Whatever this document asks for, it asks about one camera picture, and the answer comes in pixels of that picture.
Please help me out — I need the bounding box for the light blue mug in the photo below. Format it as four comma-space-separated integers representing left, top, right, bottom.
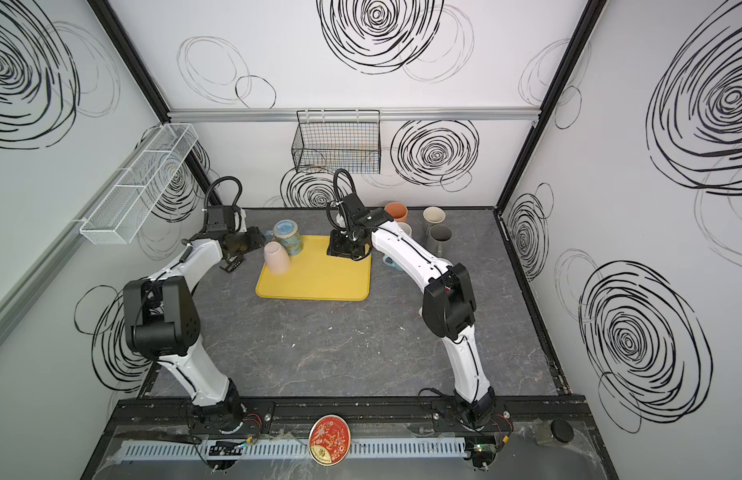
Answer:
383, 255, 402, 270

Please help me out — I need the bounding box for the black corner frame post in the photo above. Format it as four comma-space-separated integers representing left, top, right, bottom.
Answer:
86, 0, 221, 205
495, 0, 607, 214

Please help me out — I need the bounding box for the large grey-beige mug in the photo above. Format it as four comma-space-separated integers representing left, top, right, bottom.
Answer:
426, 224, 453, 257

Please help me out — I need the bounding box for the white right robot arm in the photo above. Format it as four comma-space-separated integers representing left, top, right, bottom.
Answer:
327, 193, 495, 429

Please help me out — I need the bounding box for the white ribbed mug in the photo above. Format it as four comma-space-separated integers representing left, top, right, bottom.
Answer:
397, 222, 413, 237

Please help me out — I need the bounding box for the aluminium wall rail back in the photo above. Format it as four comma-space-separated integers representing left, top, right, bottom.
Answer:
168, 106, 541, 123

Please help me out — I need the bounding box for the blue butterfly mug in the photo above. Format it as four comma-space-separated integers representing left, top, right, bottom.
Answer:
265, 219, 304, 257

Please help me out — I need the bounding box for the pink mug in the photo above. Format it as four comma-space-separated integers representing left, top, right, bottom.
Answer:
263, 241, 291, 275

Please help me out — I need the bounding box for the orange mug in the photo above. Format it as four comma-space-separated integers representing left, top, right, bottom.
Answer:
384, 202, 409, 222

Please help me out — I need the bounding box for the white wire shelf basket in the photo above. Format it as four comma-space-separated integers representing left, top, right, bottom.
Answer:
79, 123, 198, 245

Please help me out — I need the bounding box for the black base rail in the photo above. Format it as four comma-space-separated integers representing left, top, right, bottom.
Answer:
105, 395, 592, 433

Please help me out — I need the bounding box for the grey slotted cable duct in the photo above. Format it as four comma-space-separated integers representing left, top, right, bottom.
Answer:
114, 437, 468, 461

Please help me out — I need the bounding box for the black corner frame post right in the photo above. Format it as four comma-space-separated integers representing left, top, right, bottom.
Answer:
495, 0, 607, 214

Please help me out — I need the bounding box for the black corner frame post left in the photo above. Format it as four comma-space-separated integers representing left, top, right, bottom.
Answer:
86, 0, 221, 205

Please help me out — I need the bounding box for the aluminium wall rail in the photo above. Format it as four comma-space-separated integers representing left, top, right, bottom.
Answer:
0, 153, 137, 349
168, 106, 541, 123

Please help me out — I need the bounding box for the small grey mug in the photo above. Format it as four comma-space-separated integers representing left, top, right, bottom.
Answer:
422, 206, 447, 231

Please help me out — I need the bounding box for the black wire basket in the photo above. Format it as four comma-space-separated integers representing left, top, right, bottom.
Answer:
291, 120, 382, 174

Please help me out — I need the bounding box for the aluminium wall rail left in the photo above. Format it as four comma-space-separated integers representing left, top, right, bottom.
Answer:
0, 153, 137, 349

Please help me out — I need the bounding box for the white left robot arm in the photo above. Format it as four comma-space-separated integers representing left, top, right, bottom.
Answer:
123, 205, 264, 434

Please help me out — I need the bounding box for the yellow plastic tray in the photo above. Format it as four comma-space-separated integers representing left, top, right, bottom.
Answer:
256, 235, 372, 302

